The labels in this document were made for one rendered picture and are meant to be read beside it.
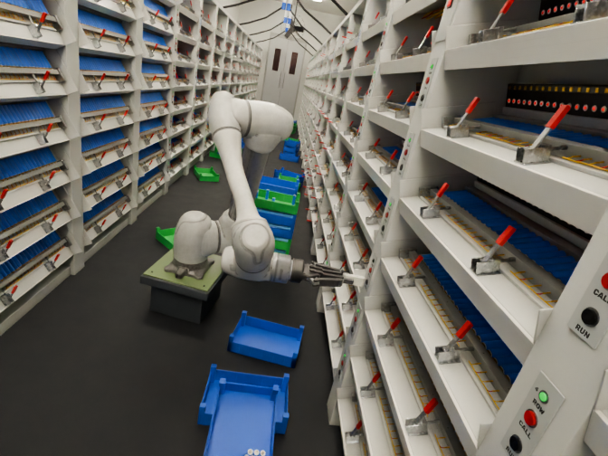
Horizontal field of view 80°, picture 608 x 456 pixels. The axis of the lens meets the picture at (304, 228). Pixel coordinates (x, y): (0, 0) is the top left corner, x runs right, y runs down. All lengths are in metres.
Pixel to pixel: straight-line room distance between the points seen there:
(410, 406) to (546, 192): 0.55
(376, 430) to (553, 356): 0.67
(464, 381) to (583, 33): 0.54
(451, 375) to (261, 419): 0.79
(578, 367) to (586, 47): 0.39
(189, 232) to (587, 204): 1.43
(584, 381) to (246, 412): 1.08
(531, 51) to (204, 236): 1.36
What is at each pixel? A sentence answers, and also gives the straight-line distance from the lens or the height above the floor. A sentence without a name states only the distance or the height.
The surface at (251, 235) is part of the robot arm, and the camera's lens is 0.91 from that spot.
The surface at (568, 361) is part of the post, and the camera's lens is 0.51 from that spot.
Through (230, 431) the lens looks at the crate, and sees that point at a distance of 1.36.
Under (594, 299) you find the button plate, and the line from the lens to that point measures 0.49.
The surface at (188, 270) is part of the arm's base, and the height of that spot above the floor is 0.24.
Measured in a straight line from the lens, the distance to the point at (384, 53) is 1.70.
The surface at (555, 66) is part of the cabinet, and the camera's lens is 1.01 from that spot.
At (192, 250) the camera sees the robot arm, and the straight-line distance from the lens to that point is 1.69.
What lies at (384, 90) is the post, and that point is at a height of 1.16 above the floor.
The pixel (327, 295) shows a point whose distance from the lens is 1.93.
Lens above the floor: 1.12
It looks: 21 degrees down
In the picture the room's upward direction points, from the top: 12 degrees clockwise
